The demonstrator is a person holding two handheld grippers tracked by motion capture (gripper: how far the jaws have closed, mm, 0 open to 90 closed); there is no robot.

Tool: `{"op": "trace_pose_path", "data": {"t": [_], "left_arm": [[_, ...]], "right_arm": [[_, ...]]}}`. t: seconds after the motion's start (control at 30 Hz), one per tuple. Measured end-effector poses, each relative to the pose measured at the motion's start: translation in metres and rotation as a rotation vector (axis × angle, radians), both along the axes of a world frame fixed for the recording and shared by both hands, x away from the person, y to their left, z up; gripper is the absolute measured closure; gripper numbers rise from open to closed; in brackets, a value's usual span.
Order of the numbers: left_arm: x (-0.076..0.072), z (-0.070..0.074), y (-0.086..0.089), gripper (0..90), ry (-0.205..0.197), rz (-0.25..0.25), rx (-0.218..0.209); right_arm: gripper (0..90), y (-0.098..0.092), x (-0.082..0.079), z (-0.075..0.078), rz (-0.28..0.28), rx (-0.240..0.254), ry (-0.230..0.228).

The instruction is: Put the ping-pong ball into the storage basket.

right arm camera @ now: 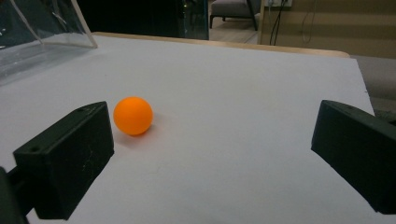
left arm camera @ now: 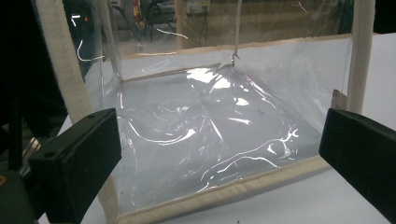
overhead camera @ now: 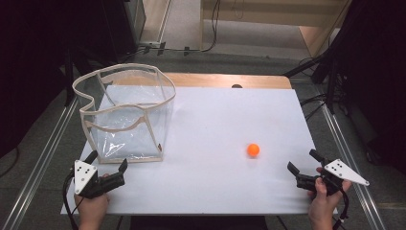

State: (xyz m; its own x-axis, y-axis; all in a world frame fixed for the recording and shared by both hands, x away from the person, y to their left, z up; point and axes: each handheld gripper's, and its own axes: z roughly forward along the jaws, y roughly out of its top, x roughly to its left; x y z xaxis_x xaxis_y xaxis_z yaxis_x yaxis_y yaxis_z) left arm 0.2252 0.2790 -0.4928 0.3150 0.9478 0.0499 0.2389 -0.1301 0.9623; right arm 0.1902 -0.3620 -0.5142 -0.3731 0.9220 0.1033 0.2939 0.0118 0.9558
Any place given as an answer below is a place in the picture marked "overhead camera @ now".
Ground orange ball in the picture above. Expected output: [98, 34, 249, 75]
[246, 143, 260, 158]

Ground aluminium floor rail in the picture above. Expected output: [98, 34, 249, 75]
[320, 103, 388, 230]
[1, 96, 79, 230]

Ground black hanging cable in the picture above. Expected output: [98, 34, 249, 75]
[118, 0, 222, 63]

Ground person's left hand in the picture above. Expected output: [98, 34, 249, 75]
[74, 172, 111, 223]

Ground black floor cables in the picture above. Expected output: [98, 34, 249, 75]
[299, 91, 328, 122]

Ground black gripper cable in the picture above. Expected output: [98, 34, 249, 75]
[62, 171, 84, 230]
[332, 187, 350, 230]

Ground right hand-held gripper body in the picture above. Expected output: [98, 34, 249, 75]
[296, 158, 371, 196]

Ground person's right hand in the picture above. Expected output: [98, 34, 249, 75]
[306, 167, 352, 222]

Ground transparent bag with beige trim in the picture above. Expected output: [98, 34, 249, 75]
[72, 62, 177, 165]

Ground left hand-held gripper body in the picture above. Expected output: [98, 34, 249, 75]
[74, 159, 126, 199]

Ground black metal stand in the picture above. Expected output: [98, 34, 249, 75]
[64, 47, 77, 108]

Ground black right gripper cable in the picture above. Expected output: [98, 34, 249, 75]
[332, 187, 350, 230]

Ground black tripod stand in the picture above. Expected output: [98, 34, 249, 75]
[282, 52, 340, 115]

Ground wooden table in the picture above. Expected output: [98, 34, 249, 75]
[163, 72, 293, 90]

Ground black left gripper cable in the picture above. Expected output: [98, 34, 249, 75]
[62, 171, 84, 230]

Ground black curtain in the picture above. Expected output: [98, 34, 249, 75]
[314, 0, 406, 175]
[0, 0, 143, 159]

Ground wooden shelf unit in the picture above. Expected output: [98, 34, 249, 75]
[199, 0, 352, 59]

